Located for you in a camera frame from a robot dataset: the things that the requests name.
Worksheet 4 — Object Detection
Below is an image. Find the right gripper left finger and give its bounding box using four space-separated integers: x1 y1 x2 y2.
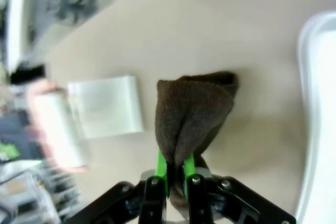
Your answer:
65 148 169 224

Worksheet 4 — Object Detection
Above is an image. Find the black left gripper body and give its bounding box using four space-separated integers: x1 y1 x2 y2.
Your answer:
9 63 47 84

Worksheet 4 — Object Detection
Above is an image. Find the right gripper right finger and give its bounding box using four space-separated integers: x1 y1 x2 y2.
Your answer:
183 153 298 224

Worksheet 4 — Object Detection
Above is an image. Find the pink lint roller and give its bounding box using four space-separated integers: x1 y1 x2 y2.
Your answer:
26 79 92 174

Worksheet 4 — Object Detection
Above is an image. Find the brown terry cloth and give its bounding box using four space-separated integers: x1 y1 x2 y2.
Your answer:
154 70 239 221

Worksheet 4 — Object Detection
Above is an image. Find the white lint roller stand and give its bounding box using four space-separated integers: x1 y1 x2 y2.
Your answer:
67 75 144 140

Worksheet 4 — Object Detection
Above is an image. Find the silver metal tray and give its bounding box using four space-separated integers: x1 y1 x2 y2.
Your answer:
293 10 336 224

